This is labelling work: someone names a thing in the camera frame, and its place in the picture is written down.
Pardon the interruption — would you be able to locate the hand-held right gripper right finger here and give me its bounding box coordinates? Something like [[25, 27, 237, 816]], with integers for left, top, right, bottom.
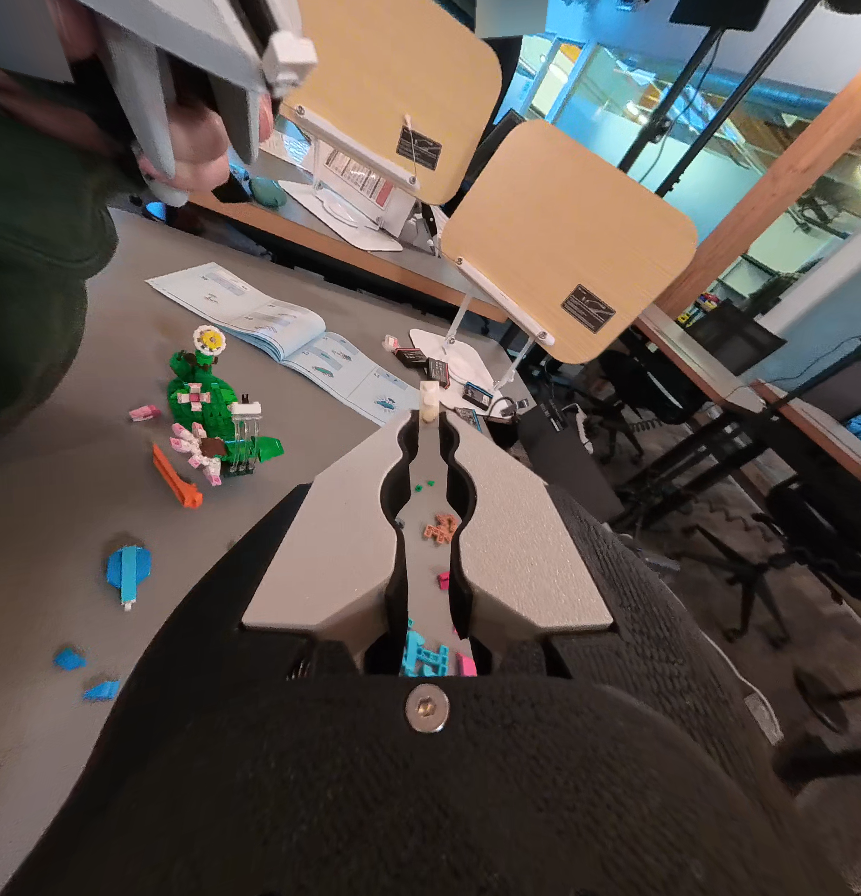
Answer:
[[437, 409, 615, 662]]

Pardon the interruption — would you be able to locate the green lego flower model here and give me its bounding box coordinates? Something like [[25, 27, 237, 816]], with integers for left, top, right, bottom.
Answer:
[[166, 325, 286, 487]]

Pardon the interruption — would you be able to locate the orange brick separator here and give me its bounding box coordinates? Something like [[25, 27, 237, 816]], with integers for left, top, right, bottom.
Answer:
[[152, 442, 204, 510]]

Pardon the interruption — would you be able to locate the person's left forearm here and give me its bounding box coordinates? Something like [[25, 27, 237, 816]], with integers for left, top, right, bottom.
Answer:
[[0, 63, 134, 449]]

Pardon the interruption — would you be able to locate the black monitor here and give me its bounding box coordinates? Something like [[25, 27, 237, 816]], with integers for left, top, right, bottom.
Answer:
[[686, 301, 787, 376]]

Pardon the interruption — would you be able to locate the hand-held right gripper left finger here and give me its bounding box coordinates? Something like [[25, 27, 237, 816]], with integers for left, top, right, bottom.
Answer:
[[240, 408, 416, 669]]

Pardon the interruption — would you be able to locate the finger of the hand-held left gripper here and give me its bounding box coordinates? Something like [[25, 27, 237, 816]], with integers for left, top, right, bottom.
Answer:
[[224, 0, 319, 99]]

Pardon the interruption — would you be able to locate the black studio light stand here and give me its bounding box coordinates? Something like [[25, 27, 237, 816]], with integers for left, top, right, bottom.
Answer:
[[616, 0, 823, 197]]

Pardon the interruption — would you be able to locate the pile of pink lego bricks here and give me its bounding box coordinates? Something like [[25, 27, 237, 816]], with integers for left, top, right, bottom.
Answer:
[[437, 570, 478, 679]]

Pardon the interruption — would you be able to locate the instruction booklet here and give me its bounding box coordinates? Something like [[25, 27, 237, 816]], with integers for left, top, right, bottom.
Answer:
[[145, 262, 421, 427]]

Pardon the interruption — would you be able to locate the pile of cyan lego bricks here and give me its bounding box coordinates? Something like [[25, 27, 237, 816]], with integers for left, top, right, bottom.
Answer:
[[401, 619, 451, 679]]

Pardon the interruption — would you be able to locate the black equipment case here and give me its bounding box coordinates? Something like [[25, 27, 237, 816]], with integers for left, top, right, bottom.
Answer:
[[521, 402, 624, 522]]

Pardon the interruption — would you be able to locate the blue lego wing assembly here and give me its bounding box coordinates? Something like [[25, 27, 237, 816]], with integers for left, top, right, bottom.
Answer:
[[106, 545, 153, 612]]

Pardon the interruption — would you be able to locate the person's left hand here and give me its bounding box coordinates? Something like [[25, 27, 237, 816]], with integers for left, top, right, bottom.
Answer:
[[135, 91, 276, 205]]

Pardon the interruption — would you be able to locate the black office chair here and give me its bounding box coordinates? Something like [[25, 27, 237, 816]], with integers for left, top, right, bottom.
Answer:
[[682, 483, 861, 652]]

